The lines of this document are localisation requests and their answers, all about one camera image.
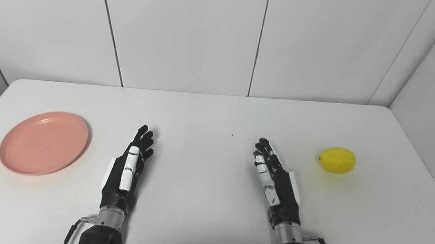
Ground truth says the yellow lemon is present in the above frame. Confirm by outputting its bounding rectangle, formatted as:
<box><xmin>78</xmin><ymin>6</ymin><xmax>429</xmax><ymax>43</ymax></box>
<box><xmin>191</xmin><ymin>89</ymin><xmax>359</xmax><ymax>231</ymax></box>
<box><xmin>318</xmin><ymin>146</ymin><xmax>357</xmax><ymax>175</ymax></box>

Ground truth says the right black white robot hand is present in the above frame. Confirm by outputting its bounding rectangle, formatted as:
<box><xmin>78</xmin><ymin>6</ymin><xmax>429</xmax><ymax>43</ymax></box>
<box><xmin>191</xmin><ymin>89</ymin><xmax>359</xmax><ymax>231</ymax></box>
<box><xmin>249</xmin><ymin>137</ymin><xmax>306</xmax><ymax>230</ymax></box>

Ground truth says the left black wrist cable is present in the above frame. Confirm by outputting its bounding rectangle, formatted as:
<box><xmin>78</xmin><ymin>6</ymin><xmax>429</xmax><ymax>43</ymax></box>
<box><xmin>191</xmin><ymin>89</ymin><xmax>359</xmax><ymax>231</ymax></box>
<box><xmin>62</xmin><ymin>215</ymin><xmax>97</xmax><ymax>244</ymax></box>

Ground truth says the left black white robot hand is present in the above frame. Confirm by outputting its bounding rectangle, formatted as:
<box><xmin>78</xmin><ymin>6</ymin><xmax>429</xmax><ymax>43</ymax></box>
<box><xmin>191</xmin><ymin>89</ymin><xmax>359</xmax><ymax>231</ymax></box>
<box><xmin>100</xmin><ymin>122</ymin><xmax>156</xmax><ymax>217</ymax></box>

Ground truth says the pink round plate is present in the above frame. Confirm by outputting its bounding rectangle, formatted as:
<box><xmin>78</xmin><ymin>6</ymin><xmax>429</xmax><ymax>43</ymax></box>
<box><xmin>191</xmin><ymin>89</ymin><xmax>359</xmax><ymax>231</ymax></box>
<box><xmin>0</xmin><ymin>108</ymin><xmax>90</xmax><ymax>179</ymax></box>

